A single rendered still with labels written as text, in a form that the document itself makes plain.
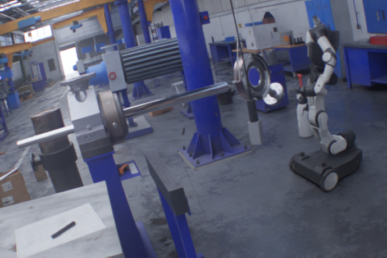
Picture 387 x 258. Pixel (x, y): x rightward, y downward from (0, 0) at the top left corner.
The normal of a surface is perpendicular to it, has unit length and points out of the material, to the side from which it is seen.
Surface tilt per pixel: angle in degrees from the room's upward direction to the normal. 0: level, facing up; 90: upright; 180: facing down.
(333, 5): 90
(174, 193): 90
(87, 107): 45
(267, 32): 90
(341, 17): 90
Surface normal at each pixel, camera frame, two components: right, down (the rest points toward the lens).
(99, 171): 0.30, 0.18
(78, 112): 0.07, -0.54
